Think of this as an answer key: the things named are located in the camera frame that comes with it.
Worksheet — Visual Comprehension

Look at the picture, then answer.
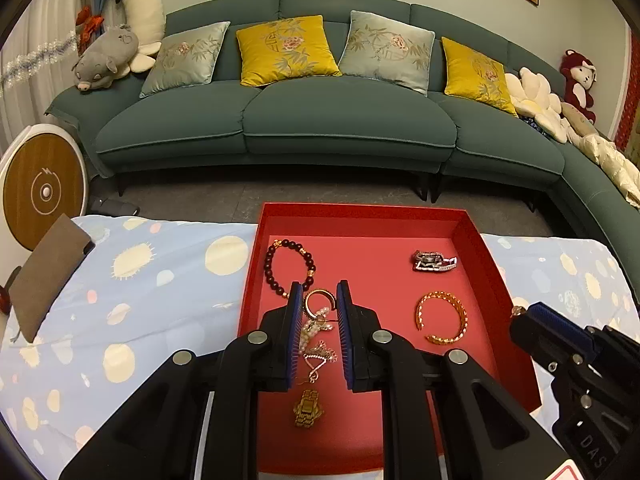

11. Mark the white pearl necklace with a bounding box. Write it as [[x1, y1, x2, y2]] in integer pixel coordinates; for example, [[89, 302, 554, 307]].
[[298, 305, 332, 356]]

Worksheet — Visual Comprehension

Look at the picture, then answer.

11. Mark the black bead bracelet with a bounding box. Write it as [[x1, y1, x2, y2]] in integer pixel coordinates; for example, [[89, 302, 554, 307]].
[[262, 238, 317, 298]]

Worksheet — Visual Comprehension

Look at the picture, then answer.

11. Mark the red tray box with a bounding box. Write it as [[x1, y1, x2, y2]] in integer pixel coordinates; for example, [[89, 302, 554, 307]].
[[239, 203, 541, 476]]

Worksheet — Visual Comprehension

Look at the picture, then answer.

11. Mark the gold chain bangle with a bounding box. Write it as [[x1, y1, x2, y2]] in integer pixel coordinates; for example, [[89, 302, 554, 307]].
[[413, 290, 469, 346]]

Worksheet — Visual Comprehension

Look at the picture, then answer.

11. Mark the blue patterned bed sheet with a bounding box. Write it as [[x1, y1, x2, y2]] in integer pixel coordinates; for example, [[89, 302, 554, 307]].
[[1, 216, 639, 479]]

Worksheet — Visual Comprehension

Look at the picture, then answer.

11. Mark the cream satin quilt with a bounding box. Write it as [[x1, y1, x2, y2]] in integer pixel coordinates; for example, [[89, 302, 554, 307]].
[[576, 134, 640, 209]]

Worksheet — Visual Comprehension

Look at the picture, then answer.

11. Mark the beige plush cushion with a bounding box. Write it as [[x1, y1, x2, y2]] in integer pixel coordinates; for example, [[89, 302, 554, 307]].
[[561, 102, 599, 138]]

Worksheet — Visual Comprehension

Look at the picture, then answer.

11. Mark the cream flower shaped cushion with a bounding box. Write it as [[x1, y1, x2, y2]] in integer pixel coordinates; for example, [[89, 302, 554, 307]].
[[506, 67, 572, 143]]

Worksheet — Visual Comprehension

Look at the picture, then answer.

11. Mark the dark green sofa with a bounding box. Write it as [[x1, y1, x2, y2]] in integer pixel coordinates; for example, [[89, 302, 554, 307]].
[[48, 0, 639, 288]]

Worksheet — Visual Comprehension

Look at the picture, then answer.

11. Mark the red monkey plush toy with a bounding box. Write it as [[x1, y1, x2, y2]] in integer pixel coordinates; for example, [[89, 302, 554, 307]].
[[560, 50, 597, 125]]

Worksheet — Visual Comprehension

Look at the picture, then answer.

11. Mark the yellow embroidered cushion right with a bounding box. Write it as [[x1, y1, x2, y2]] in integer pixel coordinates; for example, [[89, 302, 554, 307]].
[[442, 37, 518, 117]]

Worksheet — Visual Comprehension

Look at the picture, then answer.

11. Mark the yellow embroidered cushion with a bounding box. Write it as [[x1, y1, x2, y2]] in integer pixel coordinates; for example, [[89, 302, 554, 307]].
[[235, 15, 342, 88], [442, 37, 518, 117]]

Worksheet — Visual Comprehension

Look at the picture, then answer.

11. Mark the brown rectangular pad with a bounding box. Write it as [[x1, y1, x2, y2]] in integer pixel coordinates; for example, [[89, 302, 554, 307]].
[[9, 214, 94, 344]]

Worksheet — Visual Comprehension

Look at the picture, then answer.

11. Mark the grey-green embroidered cushion right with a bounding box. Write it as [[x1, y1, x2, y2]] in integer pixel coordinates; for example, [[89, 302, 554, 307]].
[[338, 10, 436, 96]]

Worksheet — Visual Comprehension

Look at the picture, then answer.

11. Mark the grey-green embroidered cushion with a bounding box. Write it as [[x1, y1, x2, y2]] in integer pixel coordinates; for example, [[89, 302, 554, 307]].
[[140, 21, 230, 99], [338, 10, 436, 96]]

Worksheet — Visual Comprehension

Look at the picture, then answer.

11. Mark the yellow embroidered cushion left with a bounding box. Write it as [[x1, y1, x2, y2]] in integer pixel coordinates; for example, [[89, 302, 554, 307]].
[[235, 15, 342, 88]]

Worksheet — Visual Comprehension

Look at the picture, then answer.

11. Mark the grey-green embroidered cushion left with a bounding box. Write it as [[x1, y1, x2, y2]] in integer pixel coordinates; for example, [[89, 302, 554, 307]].
[[140, 21, 230, 99]]

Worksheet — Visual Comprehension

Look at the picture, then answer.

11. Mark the round wooden white appliance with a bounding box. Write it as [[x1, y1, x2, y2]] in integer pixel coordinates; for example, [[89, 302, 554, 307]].
[[1, 122, 88, 263]]

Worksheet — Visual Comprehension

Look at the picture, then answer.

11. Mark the grey pig plush toy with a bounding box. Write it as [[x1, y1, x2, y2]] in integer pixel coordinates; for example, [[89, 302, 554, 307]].
[[72, 25, 139, 92]]

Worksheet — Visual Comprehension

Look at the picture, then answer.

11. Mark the red orange plush toy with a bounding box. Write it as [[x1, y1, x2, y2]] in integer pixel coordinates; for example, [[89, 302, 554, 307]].
[[75, 6, 104, 55]]

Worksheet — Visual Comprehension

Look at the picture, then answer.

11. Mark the white llama plush toy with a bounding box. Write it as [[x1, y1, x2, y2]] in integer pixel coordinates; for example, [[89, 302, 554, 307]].
[[116, 0, 166, 73]]

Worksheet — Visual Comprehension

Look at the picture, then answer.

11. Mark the white lace curtain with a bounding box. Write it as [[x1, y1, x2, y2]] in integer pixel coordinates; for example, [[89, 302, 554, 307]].
[[1, 0, 92, 152]]

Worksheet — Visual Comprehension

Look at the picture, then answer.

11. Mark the red gold wall hanging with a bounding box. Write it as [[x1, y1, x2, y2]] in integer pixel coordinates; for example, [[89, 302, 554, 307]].
[[612, 32, 639, 153]]

